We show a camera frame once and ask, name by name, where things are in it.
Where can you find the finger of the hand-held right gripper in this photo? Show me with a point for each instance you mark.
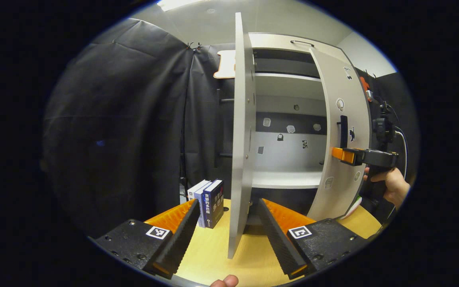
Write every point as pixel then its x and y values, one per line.
pixel 353 156

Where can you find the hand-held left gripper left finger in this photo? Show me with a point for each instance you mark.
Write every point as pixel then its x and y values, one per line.
pixel 179 239

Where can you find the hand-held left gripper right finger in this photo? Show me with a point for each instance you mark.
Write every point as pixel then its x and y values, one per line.
pixel 279 239

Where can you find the white cabinet door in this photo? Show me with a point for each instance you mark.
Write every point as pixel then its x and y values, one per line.
pixel 241 139
pixel 345 99

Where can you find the watermelon slice toy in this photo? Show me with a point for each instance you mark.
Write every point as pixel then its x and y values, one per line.
pixel 351 207

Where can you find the blue book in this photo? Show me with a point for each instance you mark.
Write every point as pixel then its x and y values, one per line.
pixel 201 207

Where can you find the white grey cabinet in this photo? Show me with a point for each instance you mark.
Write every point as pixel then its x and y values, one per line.
pixel 289 179

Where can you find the dark navy book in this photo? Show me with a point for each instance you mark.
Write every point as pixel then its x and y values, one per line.
pixel 213 203

